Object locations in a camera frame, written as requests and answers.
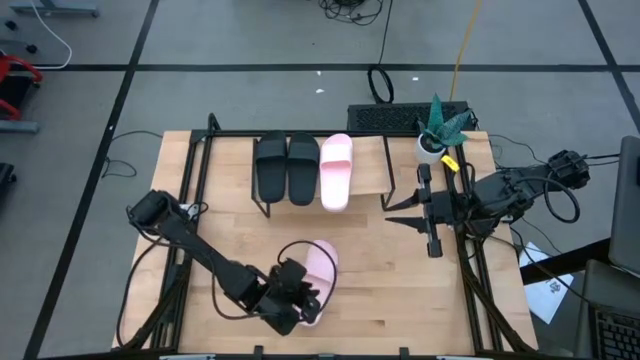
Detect grey monitor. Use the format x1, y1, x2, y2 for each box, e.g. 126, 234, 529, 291
608, 135, 640, 279

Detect white paper sheet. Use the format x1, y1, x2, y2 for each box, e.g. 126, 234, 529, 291
518, 242, 575, 325

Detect green plant in white pot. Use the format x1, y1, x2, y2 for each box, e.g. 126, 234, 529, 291
414, 93, 474, 166

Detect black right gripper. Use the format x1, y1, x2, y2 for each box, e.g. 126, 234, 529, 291
384, 163, 476, 259

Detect white cable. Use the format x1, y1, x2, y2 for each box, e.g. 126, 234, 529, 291
29, 0, 74, 70

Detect black metal rig frame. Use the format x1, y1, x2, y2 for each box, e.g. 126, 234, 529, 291
112, 112, 539, 360

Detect yellow cable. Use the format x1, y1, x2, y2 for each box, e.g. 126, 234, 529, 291
448, 0, 485, 101

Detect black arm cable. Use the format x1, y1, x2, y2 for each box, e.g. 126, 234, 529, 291
209, 239, 339, 321
514, 174, 582, 225

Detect black slide sandal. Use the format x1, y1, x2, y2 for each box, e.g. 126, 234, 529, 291
254, 130, 289, 204
287, 131, 320, 206

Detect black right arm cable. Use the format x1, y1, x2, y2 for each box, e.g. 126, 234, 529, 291
514, 174, 582, 225

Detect black table leg bar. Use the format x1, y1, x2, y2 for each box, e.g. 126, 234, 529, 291
519, 238, 612, 286

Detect black laptop keyboard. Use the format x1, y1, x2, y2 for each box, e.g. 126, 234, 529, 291
574, 259, 640, 360

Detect black coiled cable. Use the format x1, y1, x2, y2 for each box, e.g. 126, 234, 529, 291
367, 0, 396, 105

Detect wooden shelf with black frame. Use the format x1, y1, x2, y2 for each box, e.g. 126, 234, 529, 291
251, 132, 397, 219

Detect black equipment piece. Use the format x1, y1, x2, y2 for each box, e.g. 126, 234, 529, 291
0, 162, 18, 201

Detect red cart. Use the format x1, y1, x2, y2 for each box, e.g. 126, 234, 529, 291
0, 53, 44, 135

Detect pink slide sandal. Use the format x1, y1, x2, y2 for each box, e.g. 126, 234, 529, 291
319, 133, 354, 213
298, 239, 340, 327

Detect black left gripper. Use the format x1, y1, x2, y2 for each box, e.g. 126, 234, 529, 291
257, 257, 322, 337

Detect black cable tangle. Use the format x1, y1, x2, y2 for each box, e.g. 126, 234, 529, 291
318, 0, 385, 26

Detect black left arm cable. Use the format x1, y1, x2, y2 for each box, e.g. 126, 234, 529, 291
209, 239, 339, 321

